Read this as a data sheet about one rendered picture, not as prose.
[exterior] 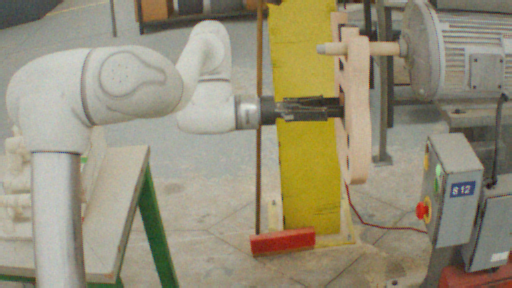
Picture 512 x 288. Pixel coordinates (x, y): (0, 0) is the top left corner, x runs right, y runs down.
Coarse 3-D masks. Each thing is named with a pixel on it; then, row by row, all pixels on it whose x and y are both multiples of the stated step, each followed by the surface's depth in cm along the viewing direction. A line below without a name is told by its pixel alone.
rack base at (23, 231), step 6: (84, 204) 129; (24, 210) 127; (30, 210) 127; (84, 210) 126; (24, 216) 125; (30, 216) 124; (84, 216) 125; (18, 222) 122; (24, 222) 122; (30, 222) 122; (0, 228) 120; (18, 228) 120; (24, 228) 120; (30, 228) 120; (0, 234) 117; (6, 234) 117; (12, 234) 117; (18, 234) 117; (24, 234) 117; (30, 234) 117
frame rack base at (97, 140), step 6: (96, 126) 146; (102, 126) 153; (12, 132) 136; (96, 132) 145; (102, 132) 152; (90, 138) 139; (96, 138) 145; (102, 138) 152; (90, 144) 139; (96, 144) 144; (102, 144) 151; (96, 150) 144; (102, 150) 150; (96, 156) 143; (102, 156) 150; (96, 162) 143
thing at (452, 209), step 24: (432, 144) 106; (456, 144) 105; (432, 168) 105; (456, 168) 97; (480, 168) 96; (432, 192) 106; (456, 192) 98; (432, 216) 106; (456, 216) 101; (432, 240) 106; (456, 240) 105
